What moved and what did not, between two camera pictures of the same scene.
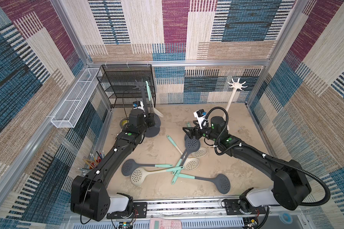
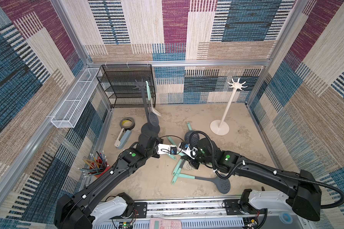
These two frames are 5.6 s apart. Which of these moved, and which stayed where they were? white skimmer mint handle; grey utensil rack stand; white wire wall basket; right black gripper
Moved: right black gripper
Stayed: white wire wall basket; grey utensil rack stand; white skimmer mint handle
